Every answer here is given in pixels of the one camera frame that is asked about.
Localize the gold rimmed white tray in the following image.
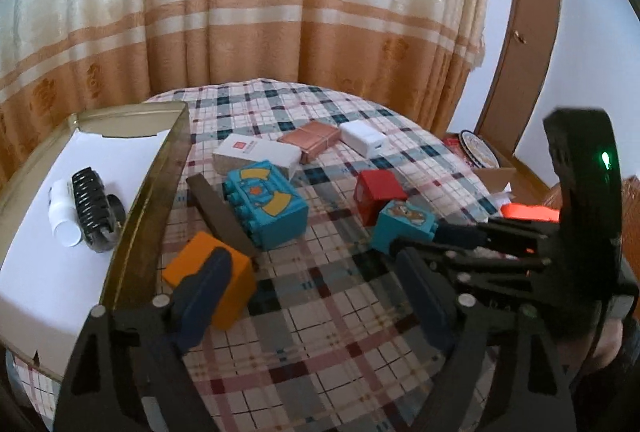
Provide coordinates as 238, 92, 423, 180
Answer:
0, 101, 192, 380

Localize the orange red object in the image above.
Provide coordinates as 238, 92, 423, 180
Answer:
500, 203, 560, 224

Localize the cardboard box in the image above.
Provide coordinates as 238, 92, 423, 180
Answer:
440, 132, 518, 208

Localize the orange toy block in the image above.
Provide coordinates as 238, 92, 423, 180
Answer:
161, 231, 257, 331

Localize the dark flat bar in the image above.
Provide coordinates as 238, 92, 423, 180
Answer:
186, 174, 261, 265

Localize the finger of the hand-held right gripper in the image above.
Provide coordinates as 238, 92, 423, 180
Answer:
391, 236, 556, 308
434, 217, 560, 254

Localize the large blue toy block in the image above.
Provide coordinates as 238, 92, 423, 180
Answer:
222, 162, 310, 251

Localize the white carton with red label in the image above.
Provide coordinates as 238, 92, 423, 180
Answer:
212, 135, 302, 180

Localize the small blue toy block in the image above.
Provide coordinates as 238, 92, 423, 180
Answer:
370, 199, 440, 255

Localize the person's right forearm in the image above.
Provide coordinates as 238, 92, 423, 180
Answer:
575, 317, 640, 432

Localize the white charger adapter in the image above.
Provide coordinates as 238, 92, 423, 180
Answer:
339, 120, 388, 159

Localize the red toy block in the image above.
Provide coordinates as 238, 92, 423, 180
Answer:
353, 169, 408, 227

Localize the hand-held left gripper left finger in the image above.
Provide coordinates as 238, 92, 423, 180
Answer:
52, 248, 233, 432

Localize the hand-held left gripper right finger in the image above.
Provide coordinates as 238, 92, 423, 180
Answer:
397, 248, 578, 432

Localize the cream and orange curtain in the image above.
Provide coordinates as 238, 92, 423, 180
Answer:
0, 0, 501, 193

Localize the brown wooden door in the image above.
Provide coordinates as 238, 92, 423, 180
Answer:
472, 0, 563, 158

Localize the black ribbed device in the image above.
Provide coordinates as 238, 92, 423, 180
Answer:
70, 167, 127, 254

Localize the white plastic bottle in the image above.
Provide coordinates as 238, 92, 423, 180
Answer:
47, 178, 83, 247

